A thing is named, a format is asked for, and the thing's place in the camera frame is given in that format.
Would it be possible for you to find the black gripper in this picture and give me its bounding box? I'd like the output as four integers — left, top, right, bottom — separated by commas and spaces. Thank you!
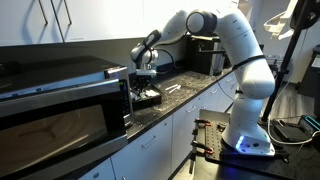
138, 75, 155, 98

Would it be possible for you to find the black cutlery tray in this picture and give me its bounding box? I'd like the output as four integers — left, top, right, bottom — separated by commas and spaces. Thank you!
129, 81, 164, 112

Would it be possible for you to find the clear bag of white spoons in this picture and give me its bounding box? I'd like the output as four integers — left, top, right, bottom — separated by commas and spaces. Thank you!
129, 89, 141, 102

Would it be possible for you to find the white lower cabinet door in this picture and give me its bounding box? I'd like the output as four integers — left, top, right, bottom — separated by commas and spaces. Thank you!
200, 73, 238, 114
170, 94, 205, 174
110, 114, 174, 180

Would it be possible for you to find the black and silver coffee machine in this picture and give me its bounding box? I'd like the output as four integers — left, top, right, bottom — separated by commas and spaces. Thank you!
184, 33, 232, 77

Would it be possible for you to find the black clamp with orange tip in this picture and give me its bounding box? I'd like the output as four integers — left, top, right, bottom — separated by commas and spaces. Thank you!
194, 117, 213, 128
190, 140, 215, 156

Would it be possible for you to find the grey metal cart top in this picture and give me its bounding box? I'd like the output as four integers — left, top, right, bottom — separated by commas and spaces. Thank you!
173, 108, 281, 180

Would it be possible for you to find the black upright clamp bar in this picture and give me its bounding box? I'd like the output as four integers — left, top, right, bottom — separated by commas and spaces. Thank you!
188, 128, 198, 175

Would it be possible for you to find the stainless steel microwave oven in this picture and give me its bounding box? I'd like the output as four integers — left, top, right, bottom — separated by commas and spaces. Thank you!
0, 54, 134, 180

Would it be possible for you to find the black flat control box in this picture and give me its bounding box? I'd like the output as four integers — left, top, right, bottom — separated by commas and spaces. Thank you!
273, 119, 313, 144

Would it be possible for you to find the teal edged black case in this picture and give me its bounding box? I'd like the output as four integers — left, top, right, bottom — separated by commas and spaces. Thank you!
299, 114, 320, 135

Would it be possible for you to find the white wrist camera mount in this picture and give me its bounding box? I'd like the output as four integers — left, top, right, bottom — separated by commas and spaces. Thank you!
135, 68, 158, 77

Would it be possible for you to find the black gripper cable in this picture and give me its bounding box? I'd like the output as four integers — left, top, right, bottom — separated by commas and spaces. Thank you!
153, 48, 176, 75

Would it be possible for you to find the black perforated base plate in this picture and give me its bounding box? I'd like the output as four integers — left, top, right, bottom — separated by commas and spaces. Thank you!
203, 121, 291, 165

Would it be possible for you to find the metal upper cabinet handle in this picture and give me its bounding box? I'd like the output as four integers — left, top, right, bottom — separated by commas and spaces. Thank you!
38, 0, 50, 27
63, 0, 73, 26

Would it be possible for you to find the black camera tripod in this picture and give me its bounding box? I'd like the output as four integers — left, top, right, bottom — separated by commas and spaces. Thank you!
260, 0, 320, 124

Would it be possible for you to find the cream plastic frame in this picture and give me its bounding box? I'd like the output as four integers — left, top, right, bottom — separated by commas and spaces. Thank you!
263, 0, 299, 41

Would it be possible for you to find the white cable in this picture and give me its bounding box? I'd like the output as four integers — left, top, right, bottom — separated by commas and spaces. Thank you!
266, 116, 320, 147

